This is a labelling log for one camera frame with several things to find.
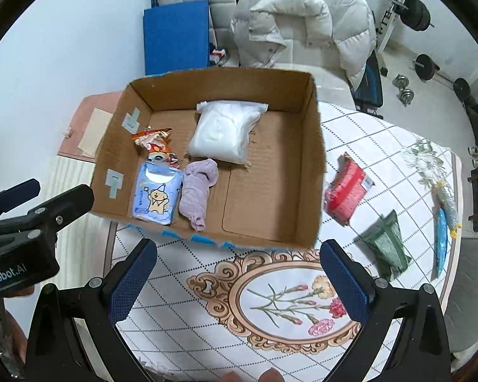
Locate small red and white box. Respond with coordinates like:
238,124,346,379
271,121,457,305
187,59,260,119
209,47,228,67

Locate blue item in clear bag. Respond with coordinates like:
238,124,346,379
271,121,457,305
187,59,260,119
430,180,463,280

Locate rolled purple towel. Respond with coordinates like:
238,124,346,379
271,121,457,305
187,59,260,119
178,158,220,231

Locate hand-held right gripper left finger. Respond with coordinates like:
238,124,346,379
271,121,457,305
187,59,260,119
24,238,159,382

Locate blue folded mat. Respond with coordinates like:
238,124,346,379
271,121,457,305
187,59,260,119
143,0,211,76

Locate orange snack packet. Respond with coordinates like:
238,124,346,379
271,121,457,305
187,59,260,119
131,126,180,168

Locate person's right hand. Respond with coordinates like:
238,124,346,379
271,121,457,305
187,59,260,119
222,368,283,382

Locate red packet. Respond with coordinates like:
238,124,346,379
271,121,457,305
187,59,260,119
324,152,375,226

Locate white plastic-wrapped packet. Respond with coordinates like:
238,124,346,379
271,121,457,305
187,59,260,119
186,101,270,166

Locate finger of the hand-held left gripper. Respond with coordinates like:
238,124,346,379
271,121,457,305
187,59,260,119
0,185,95,243
0,179,41,223

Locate white down jacket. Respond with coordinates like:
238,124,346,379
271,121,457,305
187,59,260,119
230,0,379,93

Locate black weight plates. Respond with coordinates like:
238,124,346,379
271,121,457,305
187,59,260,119
404,0,433,32

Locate open cardboard box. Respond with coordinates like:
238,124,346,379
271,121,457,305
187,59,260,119
90,67,327,250

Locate beige paper sheet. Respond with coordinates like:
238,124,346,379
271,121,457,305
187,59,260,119
77,107,114,159

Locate blue and black bag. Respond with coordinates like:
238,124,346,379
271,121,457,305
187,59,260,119
352,52,385,118

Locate black floor barbell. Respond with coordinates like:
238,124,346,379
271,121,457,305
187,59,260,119
413,53,474,106

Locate silver floral packet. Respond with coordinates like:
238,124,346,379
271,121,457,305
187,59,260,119
402,137,447,186

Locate white weight rack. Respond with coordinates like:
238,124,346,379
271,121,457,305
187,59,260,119
375,0,412,50

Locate green packet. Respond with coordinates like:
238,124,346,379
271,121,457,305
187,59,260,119
358,209,413,281

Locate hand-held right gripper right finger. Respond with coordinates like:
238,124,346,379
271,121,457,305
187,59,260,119
320,239,453,382

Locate blue cartoon tissue packet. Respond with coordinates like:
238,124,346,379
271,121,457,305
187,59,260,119
131,161,184,227

